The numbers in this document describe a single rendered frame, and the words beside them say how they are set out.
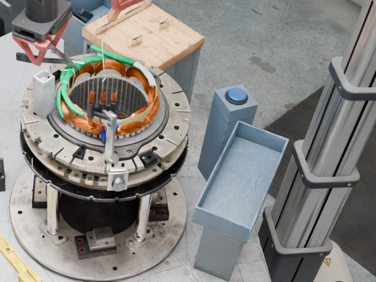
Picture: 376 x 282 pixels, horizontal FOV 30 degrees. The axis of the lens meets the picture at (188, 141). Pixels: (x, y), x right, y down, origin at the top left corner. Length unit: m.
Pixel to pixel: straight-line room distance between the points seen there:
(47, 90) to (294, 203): 0.65
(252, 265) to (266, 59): 1.89
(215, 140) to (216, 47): 1.77
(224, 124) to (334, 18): 2.27
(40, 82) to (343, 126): 0.61
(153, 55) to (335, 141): 0.43
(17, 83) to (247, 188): 0.76
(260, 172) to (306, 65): 2.00
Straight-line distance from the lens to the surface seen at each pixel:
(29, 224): 1.53
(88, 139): 1.27
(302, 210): 1.62
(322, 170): 1.54
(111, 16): 1.20
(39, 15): 1.25
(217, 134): 1.55
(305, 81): 3.26
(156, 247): 1.51
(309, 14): 3.69
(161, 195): 1.55
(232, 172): 1.37
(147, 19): 1.62
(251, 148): 1.42
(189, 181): 1.66
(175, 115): 1.35
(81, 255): 1.47
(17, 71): 1.90
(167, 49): 1.54
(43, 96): 1.28
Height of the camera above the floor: 2.03
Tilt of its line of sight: 46 degrees down
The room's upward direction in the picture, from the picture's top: 12 degrees clockwise
